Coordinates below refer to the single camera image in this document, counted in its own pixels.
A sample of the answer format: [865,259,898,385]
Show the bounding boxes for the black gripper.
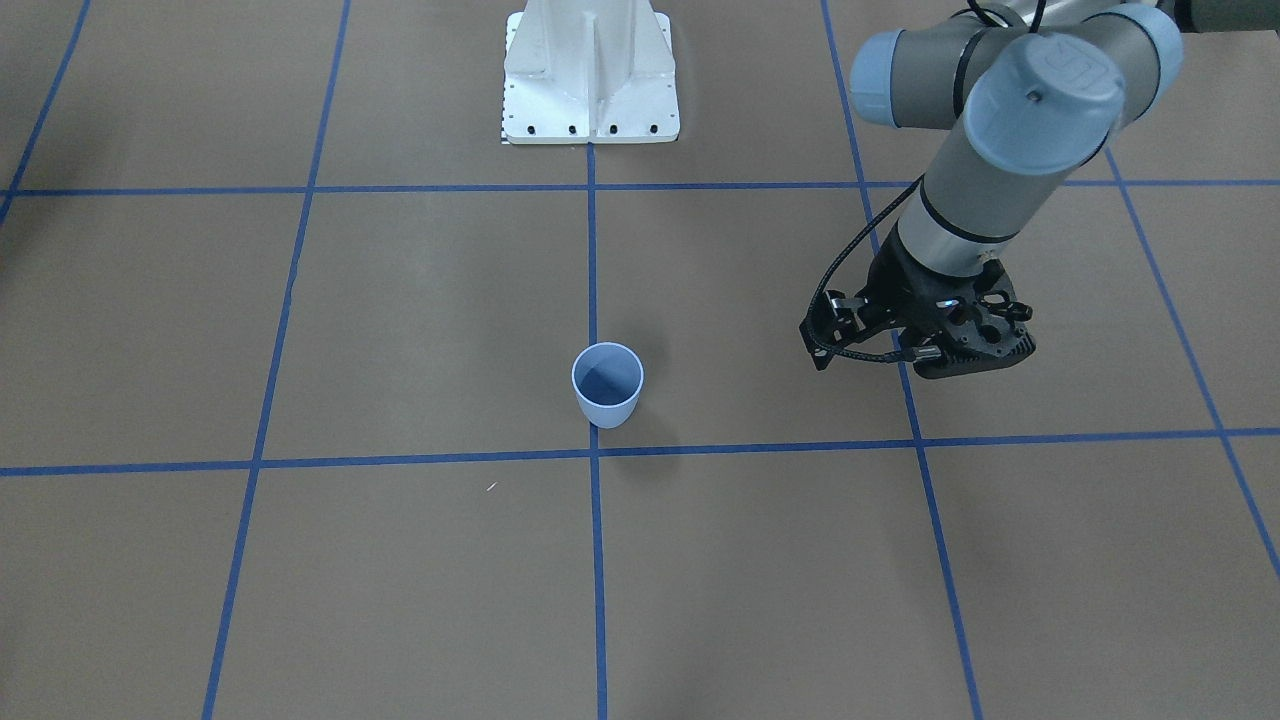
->
[820,233,1036,379]

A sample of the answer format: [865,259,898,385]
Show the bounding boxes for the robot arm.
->
[799,1,1277,379]

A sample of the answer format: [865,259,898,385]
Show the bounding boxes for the light blue plastic cup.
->
[570,342,645,429]

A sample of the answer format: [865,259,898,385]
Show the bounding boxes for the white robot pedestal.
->
[500,1,681,145]

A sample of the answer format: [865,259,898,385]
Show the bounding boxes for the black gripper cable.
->
[797,181,936,372]

